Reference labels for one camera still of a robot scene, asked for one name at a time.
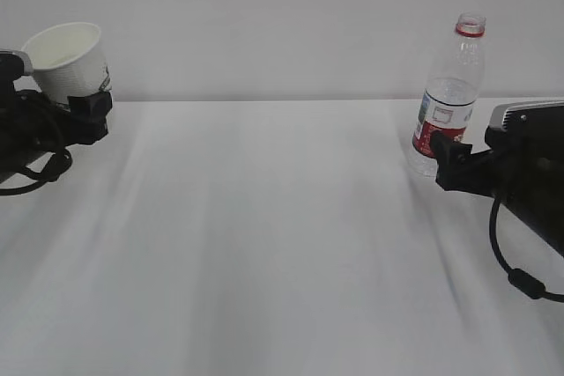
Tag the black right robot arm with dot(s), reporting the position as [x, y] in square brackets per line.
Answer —
[525, 173]

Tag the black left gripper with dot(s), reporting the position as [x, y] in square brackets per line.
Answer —
[83, 122]

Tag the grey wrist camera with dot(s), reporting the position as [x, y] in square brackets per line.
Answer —
[14, 64]
[532, 123]

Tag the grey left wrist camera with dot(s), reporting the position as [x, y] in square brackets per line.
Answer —
[14, 64]

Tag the white paper cup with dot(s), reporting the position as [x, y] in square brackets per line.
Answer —
[68, 61]

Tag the clear water bottle red label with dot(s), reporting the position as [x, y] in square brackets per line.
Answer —
[451, 90]

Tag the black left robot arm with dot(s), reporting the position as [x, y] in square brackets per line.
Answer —
[25, 154]

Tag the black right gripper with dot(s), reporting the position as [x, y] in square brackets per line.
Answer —
[486, 173]

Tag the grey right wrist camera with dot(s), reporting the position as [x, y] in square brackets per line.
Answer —
[532, 123]

